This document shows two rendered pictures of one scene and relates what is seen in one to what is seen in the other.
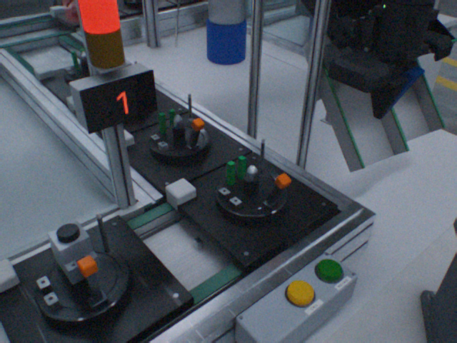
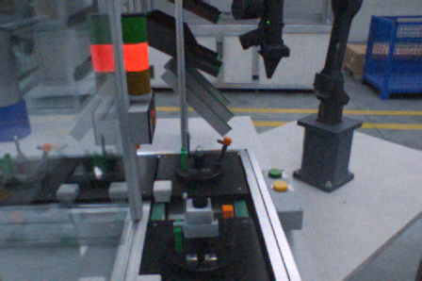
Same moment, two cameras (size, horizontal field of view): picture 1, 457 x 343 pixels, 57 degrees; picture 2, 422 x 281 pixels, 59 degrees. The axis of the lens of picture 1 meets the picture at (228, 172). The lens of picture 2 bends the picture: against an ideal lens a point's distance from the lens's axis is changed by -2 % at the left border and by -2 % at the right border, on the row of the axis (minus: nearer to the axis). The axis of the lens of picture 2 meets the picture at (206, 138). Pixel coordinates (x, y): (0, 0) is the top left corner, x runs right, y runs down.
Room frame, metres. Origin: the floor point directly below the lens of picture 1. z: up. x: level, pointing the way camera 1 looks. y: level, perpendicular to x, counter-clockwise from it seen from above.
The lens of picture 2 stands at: (0.03, 0.69, 1.48)
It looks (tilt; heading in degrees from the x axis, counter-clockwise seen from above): 23 degrees down; 308
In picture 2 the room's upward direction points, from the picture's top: 1 degrees counter-clockwise
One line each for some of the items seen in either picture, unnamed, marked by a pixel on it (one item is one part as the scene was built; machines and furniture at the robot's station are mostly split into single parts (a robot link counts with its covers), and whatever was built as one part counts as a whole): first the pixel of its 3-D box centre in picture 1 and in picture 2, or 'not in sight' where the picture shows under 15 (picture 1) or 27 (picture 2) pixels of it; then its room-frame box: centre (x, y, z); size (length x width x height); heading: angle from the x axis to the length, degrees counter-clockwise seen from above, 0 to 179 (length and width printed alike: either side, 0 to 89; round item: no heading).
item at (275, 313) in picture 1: (298, 306); (280, 197); (0.41, -0.11, 0.93); 0.21 x 0.07 x 0.06; 130
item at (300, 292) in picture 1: (300, 294); (280, 187); (0.41, -0.11, 0.96); 0.04 x 0.04 x 0.02
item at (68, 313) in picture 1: (84, 284); (202, 249); (0.41, 0.22, 0.98); 0.14 x 0.14 x 0.02
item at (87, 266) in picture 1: (89, 276); (223, 223); (0.38, 0.19, 1.04); 0.04 x 0.02 x 0.08; 40
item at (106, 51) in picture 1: (105, 46); (137, 80); (0.60, 0.18, 1.28); 0.05 x 0.05 x 0.05
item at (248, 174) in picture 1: (250, 182); (199, 158); (0.62, -0.04, 1.01); 0.24 x 0.24 x 0.13; 40
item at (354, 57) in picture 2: not in sight; (387, 61); (1.39, -5.77, 0.20); 1.20 x 0.80 x 0.41; 32
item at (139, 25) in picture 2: not in sight; (133, 29); (0.60, 0.18, 1.38); 0.05 x 0.05 x 0.05
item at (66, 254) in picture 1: (70, 244); (195, 215); (0.42, 0.23, 1.06); 0.08 x 0.04 x 0.07; 40
